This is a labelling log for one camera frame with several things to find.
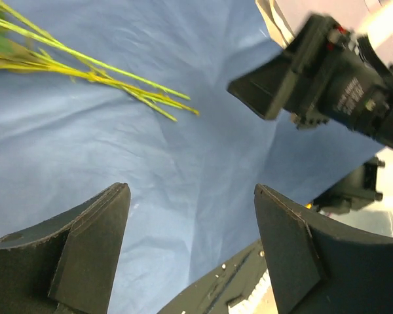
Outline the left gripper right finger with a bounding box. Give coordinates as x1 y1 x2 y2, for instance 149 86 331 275
254 184 393 313

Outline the white slotted cable duct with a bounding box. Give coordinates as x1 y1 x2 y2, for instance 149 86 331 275
229 271 278 314

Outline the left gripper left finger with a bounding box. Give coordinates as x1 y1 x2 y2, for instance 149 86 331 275
0 183 130 313

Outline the cream rose bunch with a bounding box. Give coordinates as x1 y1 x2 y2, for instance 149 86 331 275
0 1 200 122

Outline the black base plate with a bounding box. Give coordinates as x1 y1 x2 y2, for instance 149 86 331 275
159 239 267 314

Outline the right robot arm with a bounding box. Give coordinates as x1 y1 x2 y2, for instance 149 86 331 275
227 13 393 149

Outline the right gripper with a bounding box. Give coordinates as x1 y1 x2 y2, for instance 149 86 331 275
227 14 358 130

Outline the cream ribbon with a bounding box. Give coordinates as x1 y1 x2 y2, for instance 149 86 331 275
255 0 294 48

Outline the blue wrapping paper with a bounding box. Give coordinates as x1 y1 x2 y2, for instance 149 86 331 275
0 1 381 313

